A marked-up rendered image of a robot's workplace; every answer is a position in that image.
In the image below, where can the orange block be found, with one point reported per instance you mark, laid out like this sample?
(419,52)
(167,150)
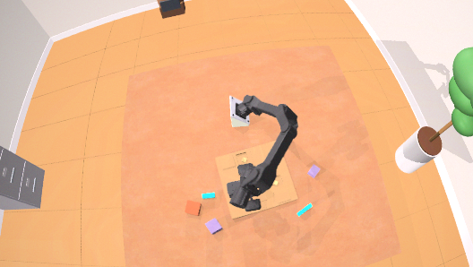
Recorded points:
(193,208)

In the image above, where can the cyan rectangular block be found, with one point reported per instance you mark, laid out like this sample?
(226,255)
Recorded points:
(208,195)

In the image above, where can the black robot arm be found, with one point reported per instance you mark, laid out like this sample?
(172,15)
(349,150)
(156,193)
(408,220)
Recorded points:
(263,175)

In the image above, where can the purple block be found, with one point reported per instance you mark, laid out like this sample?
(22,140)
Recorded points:
(313,171)

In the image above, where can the teal block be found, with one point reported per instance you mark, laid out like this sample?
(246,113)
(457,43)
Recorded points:
(305,209)

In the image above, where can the light purple cube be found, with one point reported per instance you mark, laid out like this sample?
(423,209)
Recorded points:
(213,226)

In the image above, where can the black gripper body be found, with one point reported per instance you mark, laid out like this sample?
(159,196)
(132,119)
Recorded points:
(252,205)

